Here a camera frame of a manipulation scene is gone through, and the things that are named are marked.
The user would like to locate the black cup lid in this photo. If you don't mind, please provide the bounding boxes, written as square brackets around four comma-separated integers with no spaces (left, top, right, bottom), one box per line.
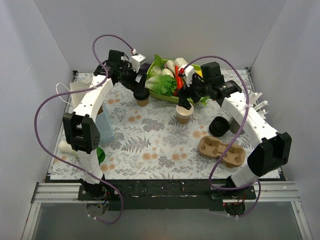
[133,88,150,101]

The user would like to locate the light blue paper bag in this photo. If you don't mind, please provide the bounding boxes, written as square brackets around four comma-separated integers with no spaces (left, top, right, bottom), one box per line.
[55,80,115,145]

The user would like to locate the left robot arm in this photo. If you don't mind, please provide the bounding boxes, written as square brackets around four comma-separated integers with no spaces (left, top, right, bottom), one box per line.
[62,50,150,200]

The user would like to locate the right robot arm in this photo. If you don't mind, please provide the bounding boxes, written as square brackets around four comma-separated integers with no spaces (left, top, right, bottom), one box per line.
[176,62,292,199]

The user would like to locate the green plastic vegetable tray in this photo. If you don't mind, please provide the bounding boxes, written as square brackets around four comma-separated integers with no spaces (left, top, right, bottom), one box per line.
[143,58,208,107]

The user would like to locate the dark purple eggplant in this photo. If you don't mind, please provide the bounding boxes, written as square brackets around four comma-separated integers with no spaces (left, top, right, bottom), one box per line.
[138,63,151,74]

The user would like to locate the stack of paper cups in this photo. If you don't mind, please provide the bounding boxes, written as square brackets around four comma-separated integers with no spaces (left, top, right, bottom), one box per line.
[175,105,194,125]

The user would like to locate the green lettuce head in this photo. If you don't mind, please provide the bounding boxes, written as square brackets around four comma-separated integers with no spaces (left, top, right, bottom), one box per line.
[145,75,177,96]

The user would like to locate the napa cabbage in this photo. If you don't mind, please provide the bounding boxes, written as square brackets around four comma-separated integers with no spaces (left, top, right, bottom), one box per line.
[174,57,188,68]

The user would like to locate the stack of black lids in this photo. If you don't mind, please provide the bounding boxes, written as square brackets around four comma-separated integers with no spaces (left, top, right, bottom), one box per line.
[209,116,230,138]

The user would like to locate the floral table mat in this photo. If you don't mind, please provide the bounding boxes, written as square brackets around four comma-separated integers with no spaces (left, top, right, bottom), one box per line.
[49,69,281,180]

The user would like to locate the cup of white straws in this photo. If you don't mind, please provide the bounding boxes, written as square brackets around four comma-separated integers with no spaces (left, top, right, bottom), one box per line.
[228,90,270,135]

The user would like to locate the stack of pulp cup carriers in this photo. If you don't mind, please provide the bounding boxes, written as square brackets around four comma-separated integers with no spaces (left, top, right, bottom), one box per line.
[198,135,246,168]

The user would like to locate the green bok choy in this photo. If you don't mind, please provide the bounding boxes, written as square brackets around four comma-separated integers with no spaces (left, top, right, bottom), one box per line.
[58,141,106,165]

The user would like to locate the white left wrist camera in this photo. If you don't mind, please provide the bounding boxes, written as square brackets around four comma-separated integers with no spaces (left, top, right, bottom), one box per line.
[129,54,146,73]

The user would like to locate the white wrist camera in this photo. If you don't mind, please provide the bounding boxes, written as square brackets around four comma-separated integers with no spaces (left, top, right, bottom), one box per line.
[178,64,196,87]
[129,54,146,73]

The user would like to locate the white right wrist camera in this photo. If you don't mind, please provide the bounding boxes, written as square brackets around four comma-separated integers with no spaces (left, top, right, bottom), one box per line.
[178,64,196,87]

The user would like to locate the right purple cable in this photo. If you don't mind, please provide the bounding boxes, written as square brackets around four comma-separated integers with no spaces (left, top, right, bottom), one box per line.
[178,55,262,218]

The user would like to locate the purple cable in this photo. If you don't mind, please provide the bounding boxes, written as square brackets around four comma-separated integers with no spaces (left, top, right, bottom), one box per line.
[34,34,138,225]
[178,55,262,218]

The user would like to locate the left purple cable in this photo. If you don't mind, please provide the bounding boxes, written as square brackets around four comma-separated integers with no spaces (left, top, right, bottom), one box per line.
[34,34,138,225]

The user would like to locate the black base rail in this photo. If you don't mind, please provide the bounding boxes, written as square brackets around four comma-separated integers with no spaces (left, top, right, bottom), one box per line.
[77,179,256,211]

